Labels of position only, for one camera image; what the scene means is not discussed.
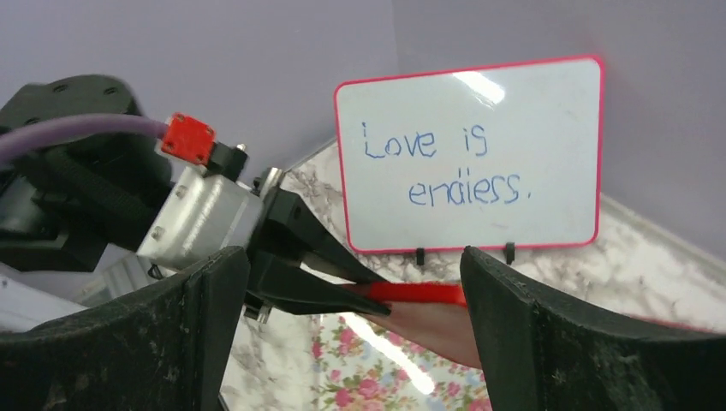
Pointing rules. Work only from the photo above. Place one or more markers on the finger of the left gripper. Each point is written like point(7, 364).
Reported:
point(289, 288)

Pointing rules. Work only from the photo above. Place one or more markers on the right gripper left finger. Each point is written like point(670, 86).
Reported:
point(163, 347)

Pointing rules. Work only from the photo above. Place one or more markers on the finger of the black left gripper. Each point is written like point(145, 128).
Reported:
point(290, 230)

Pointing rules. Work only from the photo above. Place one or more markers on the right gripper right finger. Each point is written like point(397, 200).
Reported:
point(542, 349)

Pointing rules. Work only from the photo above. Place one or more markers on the red box lid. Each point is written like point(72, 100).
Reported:
point(444, 329)

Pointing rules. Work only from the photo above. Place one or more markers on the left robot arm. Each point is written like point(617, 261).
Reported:
point(82, 168)

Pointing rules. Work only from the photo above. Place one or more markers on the floral rectangular tray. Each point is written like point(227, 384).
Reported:
point(361, 366)

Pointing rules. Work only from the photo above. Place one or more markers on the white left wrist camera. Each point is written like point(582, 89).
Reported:
point(199, 217)

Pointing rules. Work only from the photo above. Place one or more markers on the white board pink frame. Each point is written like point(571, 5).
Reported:
point(506, 155)

